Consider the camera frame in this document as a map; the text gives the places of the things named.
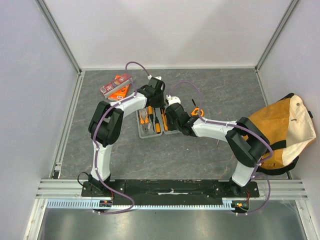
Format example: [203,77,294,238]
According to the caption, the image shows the orange handled small screwdriver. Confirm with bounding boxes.
[148,106,155,130]

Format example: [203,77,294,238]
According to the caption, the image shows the orange utility knife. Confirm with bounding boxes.
[160,108,169,131]

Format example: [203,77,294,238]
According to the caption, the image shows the orange pliers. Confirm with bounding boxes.
[138,108,151,134]

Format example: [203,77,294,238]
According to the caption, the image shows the orange handled large screwdriver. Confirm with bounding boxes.
[153,108,162,134]

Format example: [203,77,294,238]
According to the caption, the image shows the grey plastic tool case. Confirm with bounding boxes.
[135,106,179,139]

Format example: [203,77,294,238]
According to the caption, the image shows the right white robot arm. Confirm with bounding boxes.
[166,103,273,197]

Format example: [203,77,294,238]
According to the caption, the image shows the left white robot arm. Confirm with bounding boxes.
[88,81,166,197]

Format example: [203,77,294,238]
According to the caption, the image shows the tan canvas tool bag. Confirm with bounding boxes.
[249,93,317,176]

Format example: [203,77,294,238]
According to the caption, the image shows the orange tape measure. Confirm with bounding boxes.
[191,99,204,117]

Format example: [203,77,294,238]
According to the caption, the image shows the orange red cardboard box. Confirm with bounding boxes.
[100,73,132,101]

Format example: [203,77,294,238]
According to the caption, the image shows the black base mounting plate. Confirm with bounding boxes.
[81,179,260,205]

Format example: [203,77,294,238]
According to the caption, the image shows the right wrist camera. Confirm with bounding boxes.
[165,94,185,118]

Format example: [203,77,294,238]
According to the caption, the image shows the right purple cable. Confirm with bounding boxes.
[166,81,274,216]

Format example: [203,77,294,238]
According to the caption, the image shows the grey slotted cable duct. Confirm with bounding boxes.
[46,199,235,210]

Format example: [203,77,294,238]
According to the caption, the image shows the aluminium frame rail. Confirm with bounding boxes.
[36,179,308,200]

